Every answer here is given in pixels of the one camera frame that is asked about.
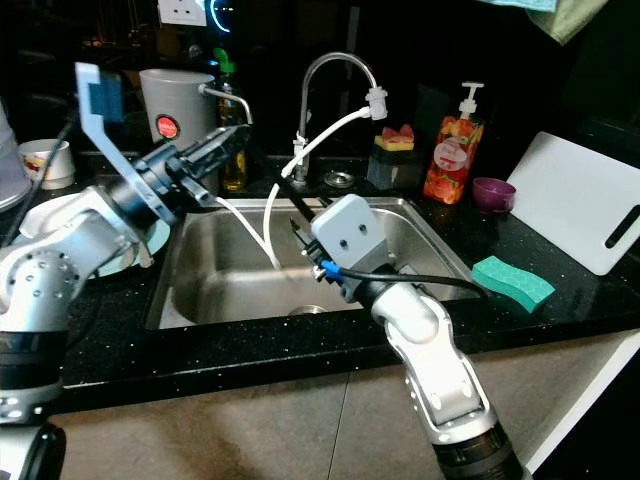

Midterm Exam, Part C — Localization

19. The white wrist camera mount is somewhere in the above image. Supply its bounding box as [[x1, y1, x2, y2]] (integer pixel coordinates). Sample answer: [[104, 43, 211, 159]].
[[73, 62, 221, 233], [310, 194, 391, 267]]

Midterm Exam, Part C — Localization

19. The thin white filter hose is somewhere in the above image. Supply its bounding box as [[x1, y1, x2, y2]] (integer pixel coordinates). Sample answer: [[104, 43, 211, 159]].
[[214, 194, 282, 267]]

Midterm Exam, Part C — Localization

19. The white cutting board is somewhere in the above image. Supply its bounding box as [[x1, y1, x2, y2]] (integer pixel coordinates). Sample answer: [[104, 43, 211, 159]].
[[504, 131, 640, 278]]

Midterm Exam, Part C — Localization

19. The red and yellow sponge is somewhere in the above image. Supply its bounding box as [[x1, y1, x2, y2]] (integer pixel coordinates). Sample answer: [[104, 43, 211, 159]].
[[372, 124, 418, 154]]

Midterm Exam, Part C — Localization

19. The chrome gooseneck faucet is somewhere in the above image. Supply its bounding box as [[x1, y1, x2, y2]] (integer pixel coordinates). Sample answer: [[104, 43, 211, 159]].
[[296, 51, 390, 188]]

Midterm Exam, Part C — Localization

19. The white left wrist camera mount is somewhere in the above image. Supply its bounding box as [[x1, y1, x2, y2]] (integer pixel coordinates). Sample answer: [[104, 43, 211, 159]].
[[73, 62, 221, 233]]

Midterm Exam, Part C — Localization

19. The green sponge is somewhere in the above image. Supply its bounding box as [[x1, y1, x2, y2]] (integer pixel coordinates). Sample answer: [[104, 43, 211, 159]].
[[470, 255, 558, 314]]

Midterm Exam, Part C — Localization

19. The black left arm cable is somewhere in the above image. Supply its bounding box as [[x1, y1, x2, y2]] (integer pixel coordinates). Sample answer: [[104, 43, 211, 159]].
[[0, 117, 82, 251]]

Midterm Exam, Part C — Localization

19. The white wall socket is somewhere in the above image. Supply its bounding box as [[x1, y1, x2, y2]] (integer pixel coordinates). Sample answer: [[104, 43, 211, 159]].
[[156, 0, 209, 28]]

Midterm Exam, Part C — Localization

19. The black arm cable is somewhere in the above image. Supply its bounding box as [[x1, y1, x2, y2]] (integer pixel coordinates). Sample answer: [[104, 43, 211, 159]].
[[0, 117, 82, 251], [318, 260, 492, 303]]

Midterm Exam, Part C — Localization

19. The light blue plate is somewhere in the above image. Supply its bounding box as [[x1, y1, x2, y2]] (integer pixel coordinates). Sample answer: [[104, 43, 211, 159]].
[[132, 216, 172, 271]]

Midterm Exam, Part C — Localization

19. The green capped oil bottle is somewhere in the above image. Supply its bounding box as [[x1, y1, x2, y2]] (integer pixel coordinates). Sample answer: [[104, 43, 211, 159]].
[[212, 48, 252, 194]]

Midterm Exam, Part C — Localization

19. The grey water filter canister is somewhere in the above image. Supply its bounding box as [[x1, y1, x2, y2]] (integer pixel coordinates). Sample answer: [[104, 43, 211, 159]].
[[139, 68, 252, 152]]

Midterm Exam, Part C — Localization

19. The stainless steel sink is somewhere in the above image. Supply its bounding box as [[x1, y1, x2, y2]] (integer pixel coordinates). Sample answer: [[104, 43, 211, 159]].
[[145, 195, 483, 332]]

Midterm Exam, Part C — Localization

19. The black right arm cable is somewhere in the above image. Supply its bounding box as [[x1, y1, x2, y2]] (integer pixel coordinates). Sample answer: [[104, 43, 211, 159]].
[[318, 260, 492, 303]]

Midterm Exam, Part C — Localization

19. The teal cloth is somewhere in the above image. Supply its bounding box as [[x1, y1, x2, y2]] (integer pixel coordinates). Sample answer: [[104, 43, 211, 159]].
[[460, 0, 562, 13]]

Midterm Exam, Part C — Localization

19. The round metal counter cap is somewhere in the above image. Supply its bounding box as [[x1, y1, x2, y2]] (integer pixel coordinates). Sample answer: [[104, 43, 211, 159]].
[[321, 170, 357, 190]]

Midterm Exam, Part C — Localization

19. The purple cup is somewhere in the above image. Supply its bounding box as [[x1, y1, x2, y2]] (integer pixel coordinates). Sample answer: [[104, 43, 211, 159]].
[[471, 177, 519, 215]]

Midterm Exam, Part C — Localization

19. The long white faucet hose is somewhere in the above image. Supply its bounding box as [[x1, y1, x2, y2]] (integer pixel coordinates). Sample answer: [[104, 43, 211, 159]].
[[262, 104, 372, 267]]

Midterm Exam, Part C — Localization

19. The translucent plastic container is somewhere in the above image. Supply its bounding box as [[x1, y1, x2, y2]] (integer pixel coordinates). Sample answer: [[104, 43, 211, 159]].
[[0, 100, 27, 202]]

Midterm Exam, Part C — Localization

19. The white mug with red print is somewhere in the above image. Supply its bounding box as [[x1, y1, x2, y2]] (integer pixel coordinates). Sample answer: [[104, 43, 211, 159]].
[[16, 139, 76, 192]]

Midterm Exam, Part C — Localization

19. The olive green cloth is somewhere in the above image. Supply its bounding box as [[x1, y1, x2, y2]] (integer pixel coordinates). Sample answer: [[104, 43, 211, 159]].
[[524, 0, 612, 47]]

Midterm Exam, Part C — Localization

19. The orange pump soap bottle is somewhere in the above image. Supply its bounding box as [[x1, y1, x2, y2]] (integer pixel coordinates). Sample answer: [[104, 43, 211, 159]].
[[422, 82, 489, 207]]

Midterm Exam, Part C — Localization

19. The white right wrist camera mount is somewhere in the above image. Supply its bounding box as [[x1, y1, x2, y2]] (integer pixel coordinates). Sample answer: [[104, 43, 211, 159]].
[[310, 194, 391, 267]]

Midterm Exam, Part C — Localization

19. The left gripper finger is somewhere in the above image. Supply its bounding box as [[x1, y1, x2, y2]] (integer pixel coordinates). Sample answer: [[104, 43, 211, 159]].
[[190, 124, 252, 162], [210, 150, 247, 192]]

